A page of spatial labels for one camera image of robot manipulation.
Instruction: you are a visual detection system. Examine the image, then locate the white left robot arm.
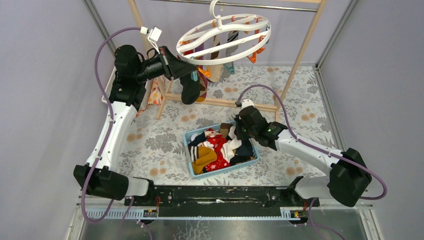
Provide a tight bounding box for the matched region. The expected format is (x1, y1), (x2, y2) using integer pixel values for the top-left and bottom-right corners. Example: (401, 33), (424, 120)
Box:
(73, 45), (197, 206)

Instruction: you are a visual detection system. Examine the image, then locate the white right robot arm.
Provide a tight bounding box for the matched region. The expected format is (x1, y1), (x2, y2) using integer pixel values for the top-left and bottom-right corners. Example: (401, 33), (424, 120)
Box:
(234, 106), (372, 207)

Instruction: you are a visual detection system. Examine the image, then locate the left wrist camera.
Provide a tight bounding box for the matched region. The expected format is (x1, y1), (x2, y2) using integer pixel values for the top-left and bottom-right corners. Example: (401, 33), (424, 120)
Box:
(140, 26), (163, 54)

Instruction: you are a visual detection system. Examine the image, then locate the grey hanging sock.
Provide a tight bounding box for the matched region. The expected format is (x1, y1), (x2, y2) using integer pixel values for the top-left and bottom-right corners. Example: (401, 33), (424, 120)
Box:
(221, 31), (239, 79)

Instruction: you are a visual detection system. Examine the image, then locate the blue plastic sock basket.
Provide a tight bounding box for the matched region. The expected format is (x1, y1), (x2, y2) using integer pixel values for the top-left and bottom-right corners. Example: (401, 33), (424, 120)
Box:
(183, 121), (260, 179)

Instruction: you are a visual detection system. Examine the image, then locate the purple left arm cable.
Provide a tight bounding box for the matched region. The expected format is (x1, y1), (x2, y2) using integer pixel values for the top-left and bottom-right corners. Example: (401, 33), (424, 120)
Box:
(80, 27), (144, 224)

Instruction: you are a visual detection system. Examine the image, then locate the orange floral cloth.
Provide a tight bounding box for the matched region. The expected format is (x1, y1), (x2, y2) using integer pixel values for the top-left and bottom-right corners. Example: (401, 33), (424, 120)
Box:
(136, 76), (166, 117)

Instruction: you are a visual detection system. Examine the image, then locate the red hanging sock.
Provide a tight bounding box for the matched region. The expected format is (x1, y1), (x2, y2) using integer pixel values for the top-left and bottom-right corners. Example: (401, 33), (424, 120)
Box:
(196, 70), (208, 103)

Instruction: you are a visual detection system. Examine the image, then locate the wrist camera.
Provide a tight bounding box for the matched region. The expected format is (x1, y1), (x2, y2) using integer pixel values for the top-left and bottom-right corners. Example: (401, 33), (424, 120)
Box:
(235, 99), (255, 110)
(140, 26), (163, 54)

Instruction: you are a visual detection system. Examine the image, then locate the floral table mat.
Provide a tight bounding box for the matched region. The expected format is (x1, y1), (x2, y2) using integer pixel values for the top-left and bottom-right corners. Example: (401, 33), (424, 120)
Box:
(117, 65), (338, 186)

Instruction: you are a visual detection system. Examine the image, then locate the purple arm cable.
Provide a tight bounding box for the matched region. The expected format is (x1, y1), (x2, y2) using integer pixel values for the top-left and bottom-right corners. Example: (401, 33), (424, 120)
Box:
(235, 84), (388, 240)
(80, 27), (144, 224)

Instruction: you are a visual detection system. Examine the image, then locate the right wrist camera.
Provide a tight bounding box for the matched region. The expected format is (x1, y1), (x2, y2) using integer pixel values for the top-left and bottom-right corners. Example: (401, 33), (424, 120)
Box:
(235, 99), (255, 110)

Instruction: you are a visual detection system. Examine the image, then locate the wooden clothes rack frame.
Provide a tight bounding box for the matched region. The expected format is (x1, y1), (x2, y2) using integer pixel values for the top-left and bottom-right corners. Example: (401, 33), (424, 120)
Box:
(127, 0), (329, 122)

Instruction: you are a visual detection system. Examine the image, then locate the black hanging sock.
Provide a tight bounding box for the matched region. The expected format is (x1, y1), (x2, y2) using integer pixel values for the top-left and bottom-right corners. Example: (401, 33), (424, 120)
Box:
(179, 71), (200, 105)

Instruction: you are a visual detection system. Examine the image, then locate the white sock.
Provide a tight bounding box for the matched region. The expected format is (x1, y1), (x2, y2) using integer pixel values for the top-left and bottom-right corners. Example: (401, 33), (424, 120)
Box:
(220, 133), (242, 163)

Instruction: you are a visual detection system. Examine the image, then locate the white round clip hanger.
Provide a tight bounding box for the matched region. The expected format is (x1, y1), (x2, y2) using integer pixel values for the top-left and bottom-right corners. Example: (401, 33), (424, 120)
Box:
(175, 0), (272, 66)

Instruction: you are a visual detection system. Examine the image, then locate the red snowflake sock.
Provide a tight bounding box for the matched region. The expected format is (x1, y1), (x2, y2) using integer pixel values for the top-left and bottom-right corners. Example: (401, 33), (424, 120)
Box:
(204, 128), (231, 173)

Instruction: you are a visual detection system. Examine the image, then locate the cream brown hanging sock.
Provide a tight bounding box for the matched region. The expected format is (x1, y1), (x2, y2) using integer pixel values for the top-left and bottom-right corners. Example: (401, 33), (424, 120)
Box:
(208, 35), (224, 83)

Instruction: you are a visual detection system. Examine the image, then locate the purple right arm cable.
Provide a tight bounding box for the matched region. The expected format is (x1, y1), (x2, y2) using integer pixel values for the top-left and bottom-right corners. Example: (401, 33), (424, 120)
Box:
(235, 84), (388, 240)

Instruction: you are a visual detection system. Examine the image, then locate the dark navy sock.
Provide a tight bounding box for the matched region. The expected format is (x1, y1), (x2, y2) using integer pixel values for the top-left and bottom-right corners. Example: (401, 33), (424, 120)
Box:
(235, 139), (254, 157)

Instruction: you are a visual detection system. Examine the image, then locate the metal hanging rod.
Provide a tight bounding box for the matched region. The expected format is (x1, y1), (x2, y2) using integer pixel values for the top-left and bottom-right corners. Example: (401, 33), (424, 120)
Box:
(154, 0), (318, 13)

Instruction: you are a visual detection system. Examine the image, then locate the white plastic laundry basket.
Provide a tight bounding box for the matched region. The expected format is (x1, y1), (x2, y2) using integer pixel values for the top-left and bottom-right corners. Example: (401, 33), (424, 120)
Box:
(104, 67), (153, 112)

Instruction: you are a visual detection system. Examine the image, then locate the brown sock in basket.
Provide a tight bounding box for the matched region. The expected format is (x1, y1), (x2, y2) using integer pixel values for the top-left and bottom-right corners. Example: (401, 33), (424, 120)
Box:
(219, 123), (236, 140)

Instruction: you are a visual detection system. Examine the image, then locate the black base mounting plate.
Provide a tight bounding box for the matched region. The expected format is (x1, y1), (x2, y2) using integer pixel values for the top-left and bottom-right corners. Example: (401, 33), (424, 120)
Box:
(132, 185), (320, 218)

